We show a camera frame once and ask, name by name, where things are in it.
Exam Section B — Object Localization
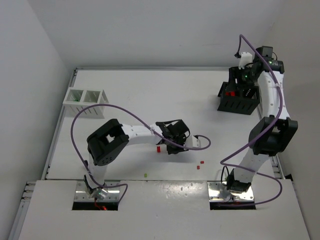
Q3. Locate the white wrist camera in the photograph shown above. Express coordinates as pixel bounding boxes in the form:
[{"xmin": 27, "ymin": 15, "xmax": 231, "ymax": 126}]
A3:
[
  {"xmin": 185, "ymin": 135, "xmax": 202, "ymax": 149},
  {"xmin": 238, "ymin": 51, "xmax": 253, "ymax": 70}
]

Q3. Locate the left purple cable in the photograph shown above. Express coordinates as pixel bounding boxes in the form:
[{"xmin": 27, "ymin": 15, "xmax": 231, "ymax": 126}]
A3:
[{"xmin": 70, "ymin": 103, "xmax": 212, "ymax": 205}]

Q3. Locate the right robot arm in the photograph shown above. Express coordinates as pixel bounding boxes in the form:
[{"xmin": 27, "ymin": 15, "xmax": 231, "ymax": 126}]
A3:
[{"xmin": 226, "ymin": 46, "xmax": 298, "ymax": 193}]

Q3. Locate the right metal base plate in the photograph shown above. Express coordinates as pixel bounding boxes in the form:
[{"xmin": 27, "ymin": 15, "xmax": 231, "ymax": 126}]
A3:
[{"xmin": 207, "ymin": 181, "xmax": 255, "ymax": 203}]

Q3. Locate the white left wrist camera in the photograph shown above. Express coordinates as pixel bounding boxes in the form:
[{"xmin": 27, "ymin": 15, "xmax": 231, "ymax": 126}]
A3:
[{"xmin": 185, "ymin": 135, "xmax": 202, "ymax": 149}]

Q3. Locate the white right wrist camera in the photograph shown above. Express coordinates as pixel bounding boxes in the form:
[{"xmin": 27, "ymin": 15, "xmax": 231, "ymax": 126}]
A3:
[{"xmin": 238, "ymin": 51, "xmax": 253, "ymax": 70}]

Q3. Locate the white two-compartment container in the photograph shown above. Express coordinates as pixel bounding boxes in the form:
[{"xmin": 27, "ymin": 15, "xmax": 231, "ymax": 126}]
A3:
[{"xmin": 63, "ymin": 87, "xmax": 109, "ymax": 119}]

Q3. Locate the black container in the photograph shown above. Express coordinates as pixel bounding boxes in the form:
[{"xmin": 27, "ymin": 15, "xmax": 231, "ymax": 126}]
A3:
[{"xmin": 217, "ymin": 81, "xmax": 260, "ymax": 115}]

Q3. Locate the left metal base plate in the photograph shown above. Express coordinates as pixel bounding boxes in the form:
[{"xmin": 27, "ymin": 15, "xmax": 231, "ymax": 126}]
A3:
[{"xmin": 74, "ymin": 180, "xmax": 120, "ymax": 203}]

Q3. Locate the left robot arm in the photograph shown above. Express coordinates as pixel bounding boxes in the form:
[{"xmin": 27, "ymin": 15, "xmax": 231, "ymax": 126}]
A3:
[{"xmin": 84, "ymin": 118, "xmax": 190, "ymax": 194}]

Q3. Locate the red long lego brick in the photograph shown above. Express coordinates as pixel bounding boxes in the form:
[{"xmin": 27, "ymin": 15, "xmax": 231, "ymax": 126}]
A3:
[{"xmin": 225, "ymin": 91, "xmax": 236, "ymax": 97}]

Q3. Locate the metal base plate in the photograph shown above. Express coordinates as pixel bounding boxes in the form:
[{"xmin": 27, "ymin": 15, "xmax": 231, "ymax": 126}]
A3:
[
  {"xmin": 74, "ymin": 180, "xmax": 120, "ymax": 203},
  {"xmin": 207, "ymin": 181, "xmax": 255, "ymax": 203}
]

